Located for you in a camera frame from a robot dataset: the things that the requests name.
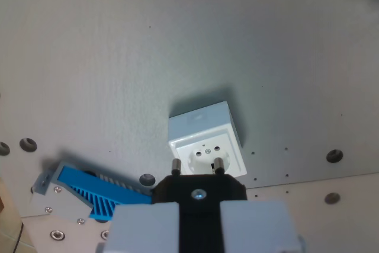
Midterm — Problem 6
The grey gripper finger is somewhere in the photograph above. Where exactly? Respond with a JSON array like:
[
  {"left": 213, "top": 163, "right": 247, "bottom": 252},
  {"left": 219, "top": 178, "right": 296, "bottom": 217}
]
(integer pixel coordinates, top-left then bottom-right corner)
[
  {"left": 220, "top": 199, "right": 306, "bottom": 253},
  {"left": 104, "top": 202, "right": 181, "bottom": 253}
]

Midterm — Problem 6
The black power plug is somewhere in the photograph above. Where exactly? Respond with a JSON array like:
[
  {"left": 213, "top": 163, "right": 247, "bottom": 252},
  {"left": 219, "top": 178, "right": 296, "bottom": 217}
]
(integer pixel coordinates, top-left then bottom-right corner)
[{"left": 150, "top": 158, "right": 248, "bottom": 253}]

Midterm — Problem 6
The blue ribbed plastic part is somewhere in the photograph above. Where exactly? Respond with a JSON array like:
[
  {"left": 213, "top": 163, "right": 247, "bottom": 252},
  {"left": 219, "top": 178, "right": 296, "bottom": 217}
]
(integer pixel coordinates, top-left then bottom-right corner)
[{"left": 56, "top": 166, "right": 153, "bottom": 223}]

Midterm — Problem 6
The grey mounting bracket plate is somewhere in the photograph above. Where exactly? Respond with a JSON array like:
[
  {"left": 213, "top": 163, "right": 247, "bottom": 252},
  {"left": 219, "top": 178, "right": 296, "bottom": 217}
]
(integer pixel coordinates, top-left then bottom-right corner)
[{"left": 30, "top": 160, "right": 119, "bottom": 238}]

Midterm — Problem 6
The white wall socket box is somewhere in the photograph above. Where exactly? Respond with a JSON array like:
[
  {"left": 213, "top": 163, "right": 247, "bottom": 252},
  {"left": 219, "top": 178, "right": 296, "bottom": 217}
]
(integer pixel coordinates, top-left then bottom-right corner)
[{"left": 168, "top": 101, "right": 248, "bottom": 178}]

